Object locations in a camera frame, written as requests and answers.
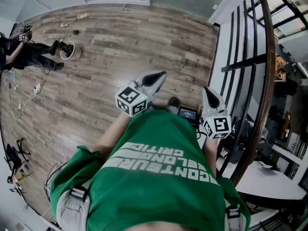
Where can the small printed card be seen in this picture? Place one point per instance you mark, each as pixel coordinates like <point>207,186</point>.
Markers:
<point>64,25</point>

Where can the person's right forearm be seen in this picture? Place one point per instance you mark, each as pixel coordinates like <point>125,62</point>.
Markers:
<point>211,153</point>

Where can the small white wall plate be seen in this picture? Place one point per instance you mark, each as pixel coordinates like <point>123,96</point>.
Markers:
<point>215,6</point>

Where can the person's dark shoe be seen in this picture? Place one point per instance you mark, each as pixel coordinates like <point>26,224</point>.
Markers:
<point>173,101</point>

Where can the wooden handrail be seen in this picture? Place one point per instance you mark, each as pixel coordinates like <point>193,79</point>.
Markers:
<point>269,80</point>

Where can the black-framed windows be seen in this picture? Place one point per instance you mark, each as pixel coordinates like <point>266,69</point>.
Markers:
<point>286,11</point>

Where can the person's left forearm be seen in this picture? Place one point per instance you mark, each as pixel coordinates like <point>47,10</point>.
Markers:
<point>113,133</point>

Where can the white power strip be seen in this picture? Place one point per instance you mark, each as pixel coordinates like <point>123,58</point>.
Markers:
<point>37,88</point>

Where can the white table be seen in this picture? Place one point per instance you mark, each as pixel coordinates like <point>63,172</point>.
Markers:
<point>264,182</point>

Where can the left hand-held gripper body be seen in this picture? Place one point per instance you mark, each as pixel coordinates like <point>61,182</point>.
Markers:
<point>131,100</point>

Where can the small black screen device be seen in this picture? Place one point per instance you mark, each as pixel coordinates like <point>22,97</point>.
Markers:
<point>187,114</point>

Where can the black metal railing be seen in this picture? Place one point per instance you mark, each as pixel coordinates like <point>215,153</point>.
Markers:
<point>240,65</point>

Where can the cluttered wooden table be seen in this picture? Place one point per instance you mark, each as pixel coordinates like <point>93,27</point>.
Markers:
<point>280,66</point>

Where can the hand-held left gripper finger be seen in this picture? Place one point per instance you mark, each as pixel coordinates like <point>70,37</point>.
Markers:
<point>156,86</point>
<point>142,79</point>

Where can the black office chair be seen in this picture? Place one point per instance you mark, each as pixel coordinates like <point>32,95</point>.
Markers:
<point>14,157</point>

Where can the person's grey trouser leg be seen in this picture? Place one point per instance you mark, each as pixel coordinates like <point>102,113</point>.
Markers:
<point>158,105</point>

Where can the small dark round object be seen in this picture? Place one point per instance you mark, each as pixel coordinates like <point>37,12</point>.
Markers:
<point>76,32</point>

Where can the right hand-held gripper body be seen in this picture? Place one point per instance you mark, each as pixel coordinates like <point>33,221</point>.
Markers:
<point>220,126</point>

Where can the green printed t-shirt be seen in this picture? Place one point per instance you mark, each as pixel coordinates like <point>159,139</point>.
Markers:
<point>149,189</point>

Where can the crumpled clear bottle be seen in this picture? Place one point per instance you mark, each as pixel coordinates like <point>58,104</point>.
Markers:
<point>83,16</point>

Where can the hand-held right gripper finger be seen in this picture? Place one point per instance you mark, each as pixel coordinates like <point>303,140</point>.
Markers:
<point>205,102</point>
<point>221,105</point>

